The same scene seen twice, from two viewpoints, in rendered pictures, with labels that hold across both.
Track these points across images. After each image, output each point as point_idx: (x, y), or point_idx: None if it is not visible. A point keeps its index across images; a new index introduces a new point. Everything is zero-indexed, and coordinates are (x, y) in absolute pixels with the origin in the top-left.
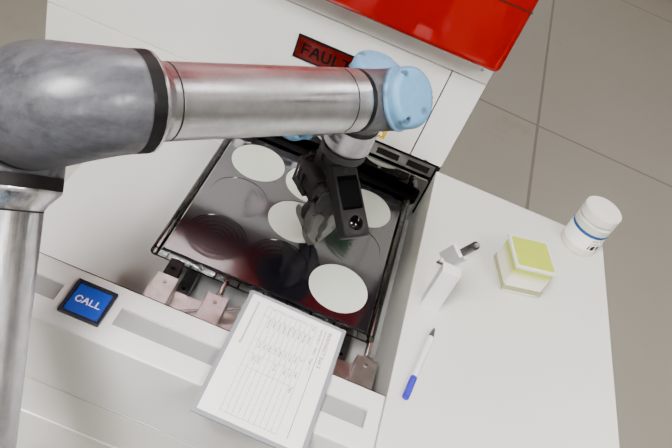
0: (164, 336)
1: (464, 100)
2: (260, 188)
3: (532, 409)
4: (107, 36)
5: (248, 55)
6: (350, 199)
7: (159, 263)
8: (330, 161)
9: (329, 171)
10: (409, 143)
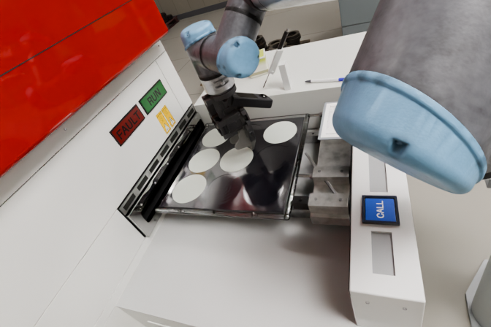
0: (376, 166)
1: (169, 66)
2: (212, 181)
3: (331, 54)
4: (50, 318)
5: (110, 180)
6: (250, 95)
7: (277, 234)
8: (228, 101)
9: (235, 101)
10: (180, 109)
